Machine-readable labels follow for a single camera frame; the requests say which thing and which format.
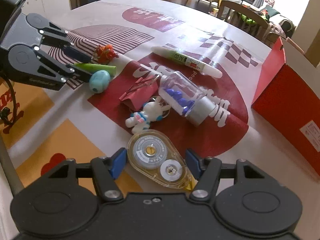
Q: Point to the white rabbit figurine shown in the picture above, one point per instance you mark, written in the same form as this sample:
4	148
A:
151	112

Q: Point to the red cardboard shoe box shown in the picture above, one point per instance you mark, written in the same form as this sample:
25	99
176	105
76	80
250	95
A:
287	96

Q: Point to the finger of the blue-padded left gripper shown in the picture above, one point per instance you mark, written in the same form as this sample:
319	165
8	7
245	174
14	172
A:
76	54
74	72

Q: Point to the clear jar with blue pins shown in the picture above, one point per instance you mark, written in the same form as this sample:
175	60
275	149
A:
188	100

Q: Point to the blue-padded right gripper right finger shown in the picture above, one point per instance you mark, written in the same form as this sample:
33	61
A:
207	173

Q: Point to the green plastic stick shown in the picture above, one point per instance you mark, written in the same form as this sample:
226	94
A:
92	68

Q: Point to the white and green tube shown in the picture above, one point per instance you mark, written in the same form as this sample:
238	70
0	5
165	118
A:
186	60

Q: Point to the red and white tablecloth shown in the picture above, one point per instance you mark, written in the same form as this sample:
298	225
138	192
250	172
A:
81	85

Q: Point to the orange red toy figure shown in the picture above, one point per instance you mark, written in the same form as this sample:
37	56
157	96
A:
104	54

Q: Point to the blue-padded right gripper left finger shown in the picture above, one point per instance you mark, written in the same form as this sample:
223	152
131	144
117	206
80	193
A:
105	171

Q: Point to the light blue egg toy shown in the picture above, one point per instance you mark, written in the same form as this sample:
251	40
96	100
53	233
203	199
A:
99	81

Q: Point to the clear correction tape dispenser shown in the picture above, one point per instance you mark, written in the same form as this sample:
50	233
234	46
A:
151	153

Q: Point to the wooden dining chair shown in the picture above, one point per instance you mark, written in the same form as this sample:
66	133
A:
243	18

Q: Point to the red binder clip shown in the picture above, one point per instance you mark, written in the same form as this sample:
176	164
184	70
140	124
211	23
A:
140	92

